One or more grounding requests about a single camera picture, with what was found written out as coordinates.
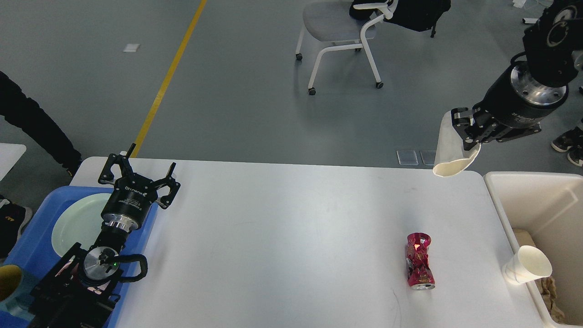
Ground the red small packet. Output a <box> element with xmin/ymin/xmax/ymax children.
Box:
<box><xmin>406</xmin><ymin>232</ymin><xmax>435</xmax><ymax>291</ymax></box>

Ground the teal mug yellow inside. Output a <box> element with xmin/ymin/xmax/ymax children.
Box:
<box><xmin>0</xmin><ymin>264</ymin><xmax>40</xmax><ymax>322</ymax></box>

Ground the blue plastic tray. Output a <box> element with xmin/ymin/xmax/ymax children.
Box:
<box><xmin>0</xmin><ymin>185</ymin><xmax>159</xmax><ymax>328</ymax></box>

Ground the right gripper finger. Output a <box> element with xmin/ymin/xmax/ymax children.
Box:
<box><xmin>450</xmin><ymin>107</ymin><xmax>484</xmax><ymax>151</ymax></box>

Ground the person black sneakers right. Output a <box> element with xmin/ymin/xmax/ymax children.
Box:
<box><xmin>551</xmin><ymin>118</ymin><xmax>583</xmax><ymax>167</ymax></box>

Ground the person dark clothing left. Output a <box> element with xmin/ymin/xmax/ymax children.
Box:
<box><xmin>0</xmin><ymin>72</ymin><xmax>82</xmax><ymax>261</ymax></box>

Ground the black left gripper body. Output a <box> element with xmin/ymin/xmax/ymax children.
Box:
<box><xmin>101</xmin><ymin>174</ymin><xmax>158</xmax><ymax>231</ymax></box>

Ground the white stand base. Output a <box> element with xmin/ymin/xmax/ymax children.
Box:
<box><xmin>512</xmin><ymin>0</ymin><xmax>552</xmax><ymax>24</ymax></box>

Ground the light green plate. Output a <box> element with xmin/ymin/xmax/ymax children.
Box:
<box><xmin>51</xmin><ymin>193</ymin><xmax>110</xmax><ymax>257</ymax></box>

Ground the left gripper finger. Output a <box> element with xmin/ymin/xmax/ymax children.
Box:
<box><xmin>151</xmin><ymin>162</ymin><xmax>181</xmax><ymax>210</ymax></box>
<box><xmin>98</xmin><ymin>143</ymin><xmax>137</xmax><ymax>187</ymax></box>

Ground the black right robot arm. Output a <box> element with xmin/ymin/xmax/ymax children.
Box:
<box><xmin>449</xmin><ymin>0</ymin><xmax>583</xmax><ymax>151</ymax></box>

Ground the beige plastic bin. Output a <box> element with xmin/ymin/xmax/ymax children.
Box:
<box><xmin>484</xmin><ymin>172</ymin><xmax>583</xmax><ymax>328</ymax></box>

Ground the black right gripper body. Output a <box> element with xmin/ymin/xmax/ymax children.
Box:
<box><xmin>472</xmin><ymin>64</ymin><xmax>569</xmax><ymax>143</ymax></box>

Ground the brown napkin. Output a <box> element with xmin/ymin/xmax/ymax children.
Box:
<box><xmin>542</xmin><ymin>295</ymin><xmax>566</xmax><ymax>324</ymax></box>

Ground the white grey office chair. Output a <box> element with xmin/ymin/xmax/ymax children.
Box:
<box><xmin>295</xmin><ymin>0</ymin><xmax>399</xmax><ymax>96</ymax></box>

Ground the white paper cup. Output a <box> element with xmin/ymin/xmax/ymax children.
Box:
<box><xmin>433</xmin><ymin>111</ymin><xmax>481</xmax><ymax>177</ymax></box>
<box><xmin>501</xmin><ymin>245</ymin><xmax>552</xmax><ymax>285</ymax></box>

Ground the black backpack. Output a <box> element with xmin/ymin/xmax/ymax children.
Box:
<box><xmin>348</xmin><ymin>0</ymin><xmax>451</xmax><ymax>38</ymax></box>

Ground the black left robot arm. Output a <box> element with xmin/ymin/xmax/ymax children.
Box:
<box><xmin>29</xmin><ymin>144</ymin><xmax>181</xmax><ymax>328</ymax></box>

